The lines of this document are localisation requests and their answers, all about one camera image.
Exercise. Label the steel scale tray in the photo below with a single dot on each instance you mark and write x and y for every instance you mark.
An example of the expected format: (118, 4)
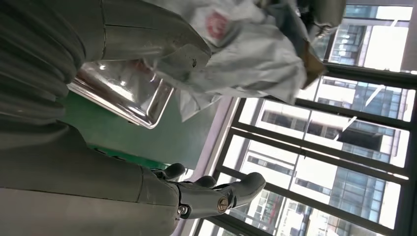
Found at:
(130, 97)

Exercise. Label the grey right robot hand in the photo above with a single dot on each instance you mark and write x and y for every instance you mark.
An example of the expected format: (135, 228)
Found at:
(81, 189)

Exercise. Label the dark window frame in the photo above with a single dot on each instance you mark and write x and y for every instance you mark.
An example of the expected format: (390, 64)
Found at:
(322, 107)

